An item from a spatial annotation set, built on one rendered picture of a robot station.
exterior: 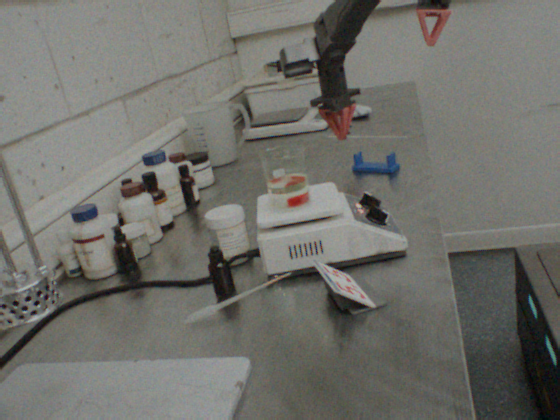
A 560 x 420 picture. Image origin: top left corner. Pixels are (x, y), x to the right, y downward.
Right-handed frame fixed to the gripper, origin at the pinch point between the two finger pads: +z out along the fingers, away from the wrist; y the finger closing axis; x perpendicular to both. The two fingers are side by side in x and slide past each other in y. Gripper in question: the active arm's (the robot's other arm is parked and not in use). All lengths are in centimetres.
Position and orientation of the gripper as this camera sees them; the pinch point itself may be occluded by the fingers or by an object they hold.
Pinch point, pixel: (341, 136)
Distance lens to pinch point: 119.1
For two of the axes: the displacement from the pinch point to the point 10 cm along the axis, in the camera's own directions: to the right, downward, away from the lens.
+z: 2.0, 9.2, 3.5
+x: 7.5, 0.9, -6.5
